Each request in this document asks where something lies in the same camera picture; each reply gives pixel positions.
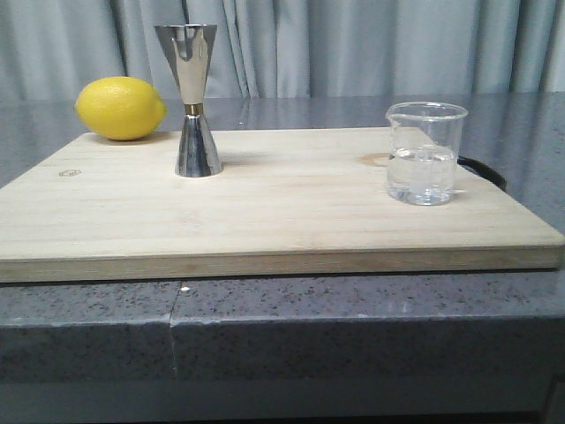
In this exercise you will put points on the yellow lemon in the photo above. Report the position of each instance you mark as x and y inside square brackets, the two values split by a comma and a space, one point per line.
[120, 108]

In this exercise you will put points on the light wooden cutting board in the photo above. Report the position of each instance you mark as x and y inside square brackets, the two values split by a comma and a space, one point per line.
[286, 202]

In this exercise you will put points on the grey pleated curtain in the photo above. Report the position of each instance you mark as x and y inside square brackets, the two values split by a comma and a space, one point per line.
[289, 49]

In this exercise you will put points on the clear glass beaker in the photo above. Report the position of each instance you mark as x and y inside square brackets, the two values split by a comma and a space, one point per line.
[425, 138]

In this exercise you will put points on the black cutting board handle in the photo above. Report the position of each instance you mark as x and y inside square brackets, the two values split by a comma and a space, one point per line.
[484, 171]

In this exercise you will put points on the silver hourglass jigger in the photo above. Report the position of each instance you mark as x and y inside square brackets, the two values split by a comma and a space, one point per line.
[188, 49]

